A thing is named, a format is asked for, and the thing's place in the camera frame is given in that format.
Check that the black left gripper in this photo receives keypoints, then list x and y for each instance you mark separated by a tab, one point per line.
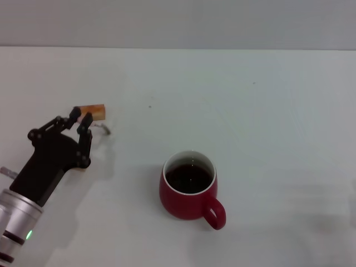
50	164

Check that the left wrist metal connector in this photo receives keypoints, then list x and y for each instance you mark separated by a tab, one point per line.
8	172

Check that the orange stained wooden block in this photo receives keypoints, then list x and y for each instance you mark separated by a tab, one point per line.
98	110

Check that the red ceramic coffee cup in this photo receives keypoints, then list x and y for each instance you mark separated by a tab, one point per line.
180	204

